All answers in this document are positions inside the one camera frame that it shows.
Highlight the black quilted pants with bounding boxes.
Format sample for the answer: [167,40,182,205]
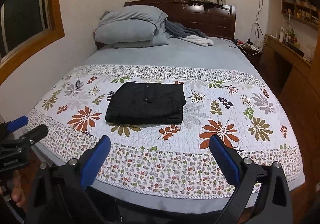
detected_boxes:
[105,82,186,125]

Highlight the person's left hand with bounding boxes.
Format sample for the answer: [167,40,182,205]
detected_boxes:
[11,170,25,208]

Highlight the black eyeglasses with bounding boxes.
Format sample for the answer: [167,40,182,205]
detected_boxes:
[75,77,84,90]

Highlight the floral quilted bedspread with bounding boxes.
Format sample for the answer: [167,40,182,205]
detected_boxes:
[27,64,304,200]

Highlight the wooden framed side window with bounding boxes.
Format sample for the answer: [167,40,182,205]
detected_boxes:
[1,0,65,82]

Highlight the dark wooden nightstand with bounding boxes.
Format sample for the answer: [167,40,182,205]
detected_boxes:
[233,39,262,70]

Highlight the white fleece cloth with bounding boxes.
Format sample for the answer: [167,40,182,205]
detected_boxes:
[179,35,214,47]

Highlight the dark wooden headboard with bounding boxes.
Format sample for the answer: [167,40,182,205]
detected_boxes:
[124,0,236,39]

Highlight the dark grey blanket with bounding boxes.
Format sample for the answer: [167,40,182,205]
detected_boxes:
[165,20,208,39]

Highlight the grey blue pillow stack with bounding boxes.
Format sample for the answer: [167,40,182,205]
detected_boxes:
[94,5,169,48]

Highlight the wooden bookshelf with books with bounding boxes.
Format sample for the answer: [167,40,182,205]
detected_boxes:
[281,0,319,30]

